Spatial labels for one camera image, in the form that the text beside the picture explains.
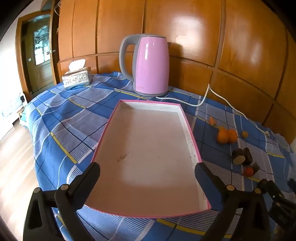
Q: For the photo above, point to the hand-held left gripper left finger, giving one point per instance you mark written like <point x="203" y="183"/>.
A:
<point x="91" y="176"/>

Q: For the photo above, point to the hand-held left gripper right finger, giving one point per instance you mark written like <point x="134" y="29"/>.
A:
<point x="201" y="173"/>

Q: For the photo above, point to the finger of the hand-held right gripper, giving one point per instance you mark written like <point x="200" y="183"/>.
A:
<point x="292" y="183"/>
<point x="269" y="186"/>

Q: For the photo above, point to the dark root chunk white cut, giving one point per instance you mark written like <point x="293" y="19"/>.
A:
<point x="255" y="167"/>

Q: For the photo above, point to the red tomato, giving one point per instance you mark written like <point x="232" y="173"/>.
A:
<point x="248" y="171"/>

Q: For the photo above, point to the dark round root chunk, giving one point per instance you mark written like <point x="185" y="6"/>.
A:
<point x="248" y="155"/>

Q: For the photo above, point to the dark root chunk grey cut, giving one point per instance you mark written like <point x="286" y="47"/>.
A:
<point x="237" y="158"/>

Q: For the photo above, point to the orange mandarin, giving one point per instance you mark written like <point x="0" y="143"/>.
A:
<point x="222" y="137"/>
<point x="232" y="136"/>

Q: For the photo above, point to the small carrot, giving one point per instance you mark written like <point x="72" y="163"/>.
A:
<point x="211" y="120"/>

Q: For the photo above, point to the small tan round fruit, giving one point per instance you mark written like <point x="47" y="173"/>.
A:
<point x="244" y="134"/>

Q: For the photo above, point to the pink shallow box tray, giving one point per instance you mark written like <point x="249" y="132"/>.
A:
<point x="148" y="150"/>

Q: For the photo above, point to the blue plaid bedsheet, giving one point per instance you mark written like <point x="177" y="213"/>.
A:
<point x="69" y="120"/>

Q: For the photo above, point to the small wooden stool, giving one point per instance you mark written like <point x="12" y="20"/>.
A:
<point x="20" y="111"/>

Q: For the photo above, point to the silver embossed tissue box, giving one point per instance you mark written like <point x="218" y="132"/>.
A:
<point x="77" y="78"/>

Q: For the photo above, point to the small white device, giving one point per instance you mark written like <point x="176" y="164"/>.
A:
<point x="22" y="98"/>

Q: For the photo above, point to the white tissue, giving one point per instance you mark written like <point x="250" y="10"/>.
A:
<point x="77" y="64"/>

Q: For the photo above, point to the wooden door with glass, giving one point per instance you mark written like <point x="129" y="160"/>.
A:
<point x="41" y="74"/>

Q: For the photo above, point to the pink electric kettle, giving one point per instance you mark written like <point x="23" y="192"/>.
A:
<point x="150" y="64"/>

